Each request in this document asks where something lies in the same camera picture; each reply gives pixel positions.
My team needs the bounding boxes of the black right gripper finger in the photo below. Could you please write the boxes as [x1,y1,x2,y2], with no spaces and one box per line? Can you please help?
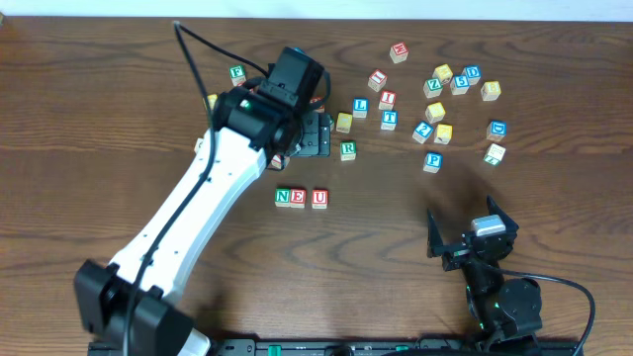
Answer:
[487,195,518,232]
[426,210,444,258]

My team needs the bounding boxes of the green R wooden block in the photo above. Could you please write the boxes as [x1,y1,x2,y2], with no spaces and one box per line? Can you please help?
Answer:
[340,141,357,161]

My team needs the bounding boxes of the red u block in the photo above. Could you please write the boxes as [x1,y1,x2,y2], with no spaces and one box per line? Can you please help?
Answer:
[310,97,325,113]
[312,189,328,209]

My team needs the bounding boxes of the red E wooden block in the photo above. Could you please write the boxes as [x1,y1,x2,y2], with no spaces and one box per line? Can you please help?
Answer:
[290,189,307,209]

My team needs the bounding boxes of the green N wooden block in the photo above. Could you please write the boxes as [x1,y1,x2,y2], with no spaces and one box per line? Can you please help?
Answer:
[274,188,292,207]

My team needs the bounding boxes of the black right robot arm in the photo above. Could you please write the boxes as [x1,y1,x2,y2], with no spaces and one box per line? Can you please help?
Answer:
[427,197,542,342]

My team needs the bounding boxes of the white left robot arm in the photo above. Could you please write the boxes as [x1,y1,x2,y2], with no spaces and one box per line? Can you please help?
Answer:
[73,47,330,355]

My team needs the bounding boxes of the yellow block beside B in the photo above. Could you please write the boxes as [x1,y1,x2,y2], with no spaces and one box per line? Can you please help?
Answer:
[335,113,353,134]

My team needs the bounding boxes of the red A wooden block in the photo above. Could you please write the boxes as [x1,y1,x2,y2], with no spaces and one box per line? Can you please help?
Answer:
[268,154,290,171]

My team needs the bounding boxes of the blue L wooden block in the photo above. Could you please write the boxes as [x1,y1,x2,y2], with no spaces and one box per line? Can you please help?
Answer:
[352,98,369,119]

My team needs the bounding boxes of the green white Z block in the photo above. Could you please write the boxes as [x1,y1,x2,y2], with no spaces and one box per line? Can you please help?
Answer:
[484,143,506,166]

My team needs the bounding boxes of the blue P wooden block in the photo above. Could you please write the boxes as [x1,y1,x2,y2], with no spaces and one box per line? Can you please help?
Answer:
[423,152,443,173]

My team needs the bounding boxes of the blue T wooden block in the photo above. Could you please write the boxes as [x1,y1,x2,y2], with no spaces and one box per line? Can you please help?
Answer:
[381,111,399,131]

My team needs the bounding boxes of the red I block lower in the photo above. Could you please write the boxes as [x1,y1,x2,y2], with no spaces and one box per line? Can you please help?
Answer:
[379,90,397,111]

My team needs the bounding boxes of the red i block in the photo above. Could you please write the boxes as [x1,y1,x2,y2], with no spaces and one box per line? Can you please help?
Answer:
[379,90,397,111]
[368,69,388,92]

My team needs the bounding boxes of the red I block upper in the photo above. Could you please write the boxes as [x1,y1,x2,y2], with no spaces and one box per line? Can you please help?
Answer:
[368,69,388,92]

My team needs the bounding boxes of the blue D block right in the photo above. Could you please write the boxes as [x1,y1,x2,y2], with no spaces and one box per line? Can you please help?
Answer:
[487,121,507,142]

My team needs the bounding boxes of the blue d block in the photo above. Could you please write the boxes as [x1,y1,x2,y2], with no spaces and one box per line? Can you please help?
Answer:
[487,121,507,142]
[462,65,482,86]

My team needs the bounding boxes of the green F wooden block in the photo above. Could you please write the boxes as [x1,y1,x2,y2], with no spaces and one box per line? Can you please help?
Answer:
[229,65,246,86]

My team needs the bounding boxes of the yellow hammer wooden block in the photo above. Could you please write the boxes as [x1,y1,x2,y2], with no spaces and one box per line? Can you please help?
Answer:
[434,124,453,144]

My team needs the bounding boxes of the blue 2 wooden block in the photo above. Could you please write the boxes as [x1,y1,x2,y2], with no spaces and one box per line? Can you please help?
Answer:
[412,121,433,144]

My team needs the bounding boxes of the yellow G wooden block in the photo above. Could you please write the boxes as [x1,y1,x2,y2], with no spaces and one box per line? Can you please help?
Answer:
[207,94,218,110]

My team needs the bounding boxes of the soccer ball O wooden block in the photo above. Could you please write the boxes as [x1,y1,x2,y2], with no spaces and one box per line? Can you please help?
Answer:
[194,137,204,154]

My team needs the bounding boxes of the red block far back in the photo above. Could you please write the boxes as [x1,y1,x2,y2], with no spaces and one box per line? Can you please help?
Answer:
[390,42,409,64]

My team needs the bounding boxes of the yellow block mid right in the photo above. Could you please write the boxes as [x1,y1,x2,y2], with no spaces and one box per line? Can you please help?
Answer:
[425,102,446,124]

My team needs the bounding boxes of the green Z wooden block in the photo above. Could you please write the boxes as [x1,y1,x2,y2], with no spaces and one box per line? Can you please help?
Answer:
[423,78,443,99]

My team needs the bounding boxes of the yellow 8 wooden block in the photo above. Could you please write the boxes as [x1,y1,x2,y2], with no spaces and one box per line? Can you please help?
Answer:
[481,81,501,102]

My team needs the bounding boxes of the yellow block behind Z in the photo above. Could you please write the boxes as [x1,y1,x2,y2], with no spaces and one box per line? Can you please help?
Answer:
[432,64,453,85]

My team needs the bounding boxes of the blue 5 wooden block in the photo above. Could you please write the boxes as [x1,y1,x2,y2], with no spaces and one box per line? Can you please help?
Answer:
[450,75,470,96]

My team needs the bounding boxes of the blue D block upper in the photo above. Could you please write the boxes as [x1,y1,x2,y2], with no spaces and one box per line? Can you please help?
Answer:
[462,65,482,86]

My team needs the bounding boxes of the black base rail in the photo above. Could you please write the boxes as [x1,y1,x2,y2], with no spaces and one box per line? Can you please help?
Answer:
[208,336,584,356]

